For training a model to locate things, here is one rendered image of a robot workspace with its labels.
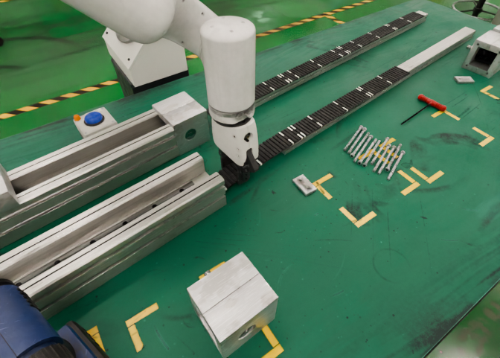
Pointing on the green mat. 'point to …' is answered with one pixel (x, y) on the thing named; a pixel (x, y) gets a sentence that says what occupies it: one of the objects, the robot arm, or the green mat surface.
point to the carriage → (7, 193)
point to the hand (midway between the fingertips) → (235, 168)
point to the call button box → (95, 123)
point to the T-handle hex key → (427, 106)
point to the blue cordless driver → (39, 330)
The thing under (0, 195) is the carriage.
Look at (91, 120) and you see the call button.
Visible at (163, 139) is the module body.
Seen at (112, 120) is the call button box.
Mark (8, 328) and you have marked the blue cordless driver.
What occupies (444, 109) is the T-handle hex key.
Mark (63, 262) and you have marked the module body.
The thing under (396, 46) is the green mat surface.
